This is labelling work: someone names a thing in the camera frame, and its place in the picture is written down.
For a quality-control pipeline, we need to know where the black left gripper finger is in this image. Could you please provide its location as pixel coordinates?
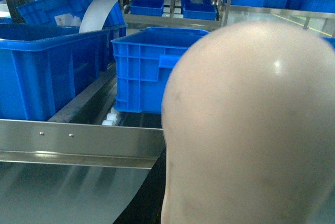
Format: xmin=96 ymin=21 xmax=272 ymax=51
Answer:
xmin=114 ymin=150 xmax=166 ymax=224

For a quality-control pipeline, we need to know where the beige plastic scoop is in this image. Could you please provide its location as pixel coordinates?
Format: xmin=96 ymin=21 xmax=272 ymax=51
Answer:
xmin=161 ymin=21 xmax=334 ymax=223

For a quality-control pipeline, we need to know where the blue plastic bin right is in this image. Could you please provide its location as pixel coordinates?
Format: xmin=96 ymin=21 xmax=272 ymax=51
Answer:
xmin=111 ymin=27 xmax=208 ymax=114

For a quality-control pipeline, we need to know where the blue plastic bin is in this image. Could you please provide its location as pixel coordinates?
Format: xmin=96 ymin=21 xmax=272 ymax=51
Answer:
xmin=1 ymin=24 xmax=126 ymax=121
xmin=111 ymin=27 xmax=208 ymax=114

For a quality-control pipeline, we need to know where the blue plastic bin left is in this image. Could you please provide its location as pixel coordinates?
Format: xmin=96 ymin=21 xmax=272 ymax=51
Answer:
xmin=1 ymin=24 xmax=126 ymax=121

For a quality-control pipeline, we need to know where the white curved sheet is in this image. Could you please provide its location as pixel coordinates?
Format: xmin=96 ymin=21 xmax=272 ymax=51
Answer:
xmin=79 ymin=0 xmax=119 ymax=33

